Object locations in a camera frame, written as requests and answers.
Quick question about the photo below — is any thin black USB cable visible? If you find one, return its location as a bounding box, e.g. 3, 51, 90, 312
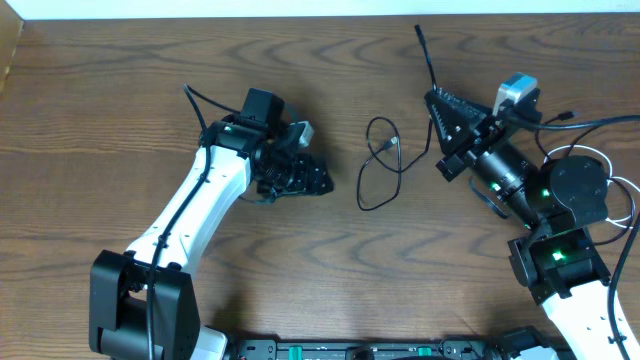
533, 110, 639, 247

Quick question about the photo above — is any thick black USB cable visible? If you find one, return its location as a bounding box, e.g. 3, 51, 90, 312
355, 24, 441, 212

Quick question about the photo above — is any white USB cable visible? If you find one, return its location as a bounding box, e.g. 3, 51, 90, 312
542, 144, 640, 230

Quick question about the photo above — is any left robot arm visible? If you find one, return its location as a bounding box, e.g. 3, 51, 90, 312
88, 88, 334, 360

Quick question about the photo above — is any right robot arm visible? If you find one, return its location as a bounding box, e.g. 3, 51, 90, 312
425, 88, 639, 359

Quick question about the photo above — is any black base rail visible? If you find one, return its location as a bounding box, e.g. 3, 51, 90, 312
229, 327, 576, 360

